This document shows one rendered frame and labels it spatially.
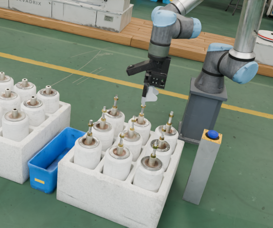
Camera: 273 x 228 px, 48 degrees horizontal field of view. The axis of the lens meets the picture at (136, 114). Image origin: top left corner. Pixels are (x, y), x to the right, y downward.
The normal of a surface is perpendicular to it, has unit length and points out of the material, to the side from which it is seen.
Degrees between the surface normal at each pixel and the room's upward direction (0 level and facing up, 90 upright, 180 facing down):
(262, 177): 0
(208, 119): 90
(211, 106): 90
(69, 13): 90
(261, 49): 90
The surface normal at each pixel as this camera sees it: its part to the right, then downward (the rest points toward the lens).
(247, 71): 0.50, 0.61
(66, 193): -0.32, 0.43
